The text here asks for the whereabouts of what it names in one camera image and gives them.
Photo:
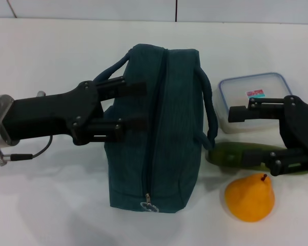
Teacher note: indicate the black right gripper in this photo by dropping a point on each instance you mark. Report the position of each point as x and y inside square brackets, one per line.
[302, 128]

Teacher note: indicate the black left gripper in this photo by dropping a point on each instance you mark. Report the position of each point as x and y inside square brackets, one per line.
[46, 115]

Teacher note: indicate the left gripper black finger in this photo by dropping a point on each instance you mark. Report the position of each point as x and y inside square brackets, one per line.
[133, 124]
[133, 88]

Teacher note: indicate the dark teal fabric lunch bag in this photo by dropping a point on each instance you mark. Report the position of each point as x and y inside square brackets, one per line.
[174, 128]

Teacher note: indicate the green cucumber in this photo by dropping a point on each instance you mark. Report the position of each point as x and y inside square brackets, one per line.
[225, 155]

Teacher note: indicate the clear food box blue rim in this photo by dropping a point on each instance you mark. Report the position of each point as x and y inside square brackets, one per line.
[238, 89]

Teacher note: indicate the orange pear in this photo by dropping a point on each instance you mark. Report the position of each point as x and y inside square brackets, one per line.
[248, 200]

